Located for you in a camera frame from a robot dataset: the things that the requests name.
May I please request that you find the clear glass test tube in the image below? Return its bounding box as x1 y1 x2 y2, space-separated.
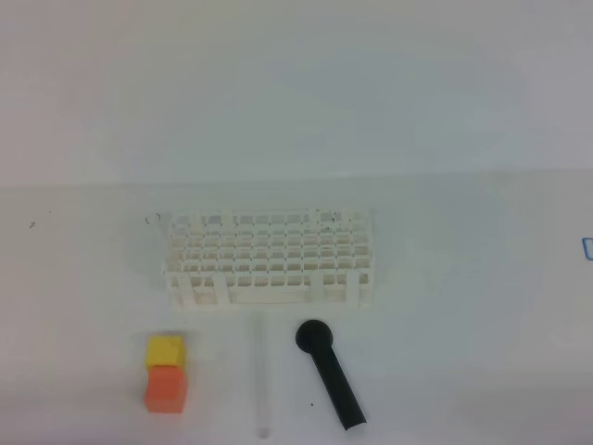
253 311 272 440

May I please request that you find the white test tube rack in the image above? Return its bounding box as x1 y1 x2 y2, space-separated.
163 209 374 311

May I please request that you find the clear test tube in rack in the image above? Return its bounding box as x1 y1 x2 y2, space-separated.
145 212 169 272

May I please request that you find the black funnel scoop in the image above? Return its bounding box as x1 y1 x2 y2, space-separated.
296 319 367 431

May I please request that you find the yellow cube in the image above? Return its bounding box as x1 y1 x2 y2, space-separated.
145 335 186 369

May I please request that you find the orange cube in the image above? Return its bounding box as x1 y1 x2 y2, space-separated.
144 366 187 413

